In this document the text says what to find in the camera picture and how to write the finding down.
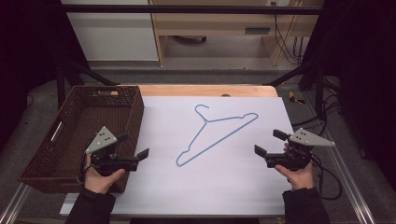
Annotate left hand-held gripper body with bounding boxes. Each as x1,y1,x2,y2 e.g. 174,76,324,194
83,125,140,177

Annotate blue wire hanger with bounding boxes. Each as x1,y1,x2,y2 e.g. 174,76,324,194
175,104,260,168

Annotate light wooden desk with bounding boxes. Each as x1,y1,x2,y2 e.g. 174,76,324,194
148,0,325,67

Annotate brown woven basket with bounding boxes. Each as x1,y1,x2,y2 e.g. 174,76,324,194
17,85,146,195

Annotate yellow and black tool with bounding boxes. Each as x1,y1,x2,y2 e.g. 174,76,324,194
287,91,306,105

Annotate black curtain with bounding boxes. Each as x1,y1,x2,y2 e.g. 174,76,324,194
0,0,90,153
301,0,396,190

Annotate white paper sheet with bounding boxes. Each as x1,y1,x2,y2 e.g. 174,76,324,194
59,95,295,217

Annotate aluminium rail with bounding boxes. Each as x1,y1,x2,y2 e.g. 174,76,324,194
0,182,33,224
302,92,378,224

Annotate white cabinet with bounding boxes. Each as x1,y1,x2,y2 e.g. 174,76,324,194
61,0,160,63

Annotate person's left hand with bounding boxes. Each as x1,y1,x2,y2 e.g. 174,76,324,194
83,155,126,195

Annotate black horizontal frame bar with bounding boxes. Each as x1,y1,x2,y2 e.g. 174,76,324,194
60,4,323,16

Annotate black frame strut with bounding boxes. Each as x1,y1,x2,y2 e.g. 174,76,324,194
56,58,120,108
266,58,327,119

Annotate person's right hand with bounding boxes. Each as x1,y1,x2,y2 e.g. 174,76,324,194
274,161,316,191

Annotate black floor cables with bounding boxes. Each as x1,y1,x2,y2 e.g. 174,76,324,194
291,76,344,138

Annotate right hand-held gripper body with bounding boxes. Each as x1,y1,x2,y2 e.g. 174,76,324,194
263,127,337,172

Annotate black hanging cables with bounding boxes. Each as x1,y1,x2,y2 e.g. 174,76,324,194
271,1,305,66

